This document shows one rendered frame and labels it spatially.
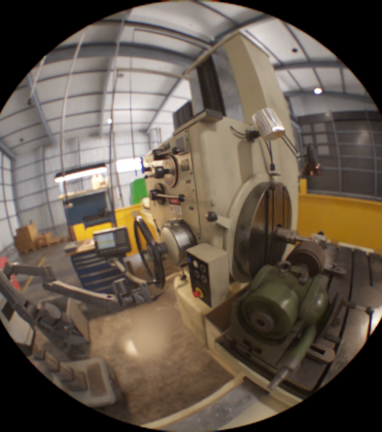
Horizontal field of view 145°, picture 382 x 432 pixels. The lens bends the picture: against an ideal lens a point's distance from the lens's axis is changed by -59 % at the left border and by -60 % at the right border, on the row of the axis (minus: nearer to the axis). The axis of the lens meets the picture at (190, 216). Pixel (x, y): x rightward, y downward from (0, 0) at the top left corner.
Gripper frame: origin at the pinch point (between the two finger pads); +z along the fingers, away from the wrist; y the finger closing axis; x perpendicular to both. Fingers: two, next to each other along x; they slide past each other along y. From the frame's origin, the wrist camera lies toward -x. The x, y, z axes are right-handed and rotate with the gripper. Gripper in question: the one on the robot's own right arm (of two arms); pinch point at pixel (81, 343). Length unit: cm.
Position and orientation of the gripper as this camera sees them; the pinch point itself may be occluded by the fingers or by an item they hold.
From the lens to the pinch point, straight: 75.7
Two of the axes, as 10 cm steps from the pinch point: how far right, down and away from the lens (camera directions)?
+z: 5.2, 7.2, 4.5
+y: -5.3, -1.4, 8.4
